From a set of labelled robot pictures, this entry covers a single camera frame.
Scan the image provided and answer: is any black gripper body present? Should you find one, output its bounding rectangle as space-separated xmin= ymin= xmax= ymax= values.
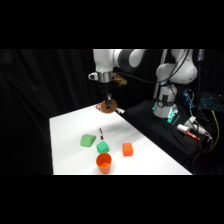
xmin=99 ymin=80 xmax=114 ymax=98

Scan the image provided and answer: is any brown potato toy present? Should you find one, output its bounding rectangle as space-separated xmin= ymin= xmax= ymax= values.
xmin=95 ymin=99 xmax=126 ymax=115

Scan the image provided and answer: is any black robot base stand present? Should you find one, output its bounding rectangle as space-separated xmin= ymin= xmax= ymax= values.
xmin=122 ymin=99 xmax=203 ymax=160

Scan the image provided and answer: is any yellow tag on wrist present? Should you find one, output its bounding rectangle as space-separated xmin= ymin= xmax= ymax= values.
xmin=111 ymin=73 xmax=129 ymax=88

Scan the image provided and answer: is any light green rounded block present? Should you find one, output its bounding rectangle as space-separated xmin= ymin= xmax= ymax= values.
xmin=79 ymin=133 xmax=97 ymax=148

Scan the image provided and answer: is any green cube block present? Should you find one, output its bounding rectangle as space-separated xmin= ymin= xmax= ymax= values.
xmin=96 ymin=140 xmax=111 ymax=154

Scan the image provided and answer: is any orange cube block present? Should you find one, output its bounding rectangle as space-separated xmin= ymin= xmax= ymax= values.
xmin=121 ymin=142 xmax=135 ymax=157

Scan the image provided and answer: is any green lit control box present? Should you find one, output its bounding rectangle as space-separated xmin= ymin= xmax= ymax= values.
xmin=167 ymin=108 xmax=180 ymax=125

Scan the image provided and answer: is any orange plastic cup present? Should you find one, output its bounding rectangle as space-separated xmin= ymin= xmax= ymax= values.
xmin=95 ymin=152 xmax=113 ymax=175

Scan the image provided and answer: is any black curtain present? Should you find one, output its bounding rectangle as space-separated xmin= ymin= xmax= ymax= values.
xmin=0 ymin=49 xmax=224 ymax=176

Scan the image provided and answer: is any white cylinder with red tip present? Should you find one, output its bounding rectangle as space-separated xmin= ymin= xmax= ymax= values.
xmin=176 ymin=123 xmax=202 ymax=142

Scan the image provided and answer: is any blue backlit keyboard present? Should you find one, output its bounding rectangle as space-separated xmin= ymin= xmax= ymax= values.
xmin=199 ymin=92 xmax=224 ymax=112

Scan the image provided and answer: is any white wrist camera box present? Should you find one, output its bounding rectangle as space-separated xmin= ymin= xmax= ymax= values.
xmin=87 ymin=71 xmax=100 ymax=82

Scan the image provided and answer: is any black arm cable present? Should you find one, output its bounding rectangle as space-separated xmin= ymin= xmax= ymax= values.
xmin=113 ymin=49 xmax=191 ymax=86

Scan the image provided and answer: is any blue cable bundle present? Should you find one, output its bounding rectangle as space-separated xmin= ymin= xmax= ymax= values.
xmin=182 ymin=89 xmax=196 ymax=109

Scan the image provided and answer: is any yellow cable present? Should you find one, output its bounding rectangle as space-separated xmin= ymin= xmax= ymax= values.
xmin=209 ymin=110 xmax=221 ymax=153

